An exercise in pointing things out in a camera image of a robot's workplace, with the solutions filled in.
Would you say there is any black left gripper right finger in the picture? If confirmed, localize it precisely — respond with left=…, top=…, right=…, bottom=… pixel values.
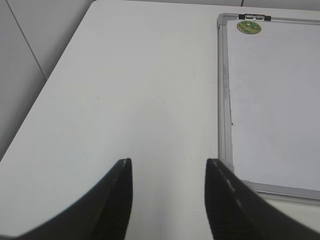
left=204, top=158, right=320, bottom=240

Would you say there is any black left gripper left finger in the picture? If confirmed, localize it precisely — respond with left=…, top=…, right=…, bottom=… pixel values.
left=17, top=158, right=133, bottom=240

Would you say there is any white board with aluminium frame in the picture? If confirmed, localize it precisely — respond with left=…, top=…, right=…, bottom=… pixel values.
left=217, top=13, right=320, bottom=204

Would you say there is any round green sticker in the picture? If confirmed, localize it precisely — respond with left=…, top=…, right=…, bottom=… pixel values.
left=237, top=20, right=262, bottom=35

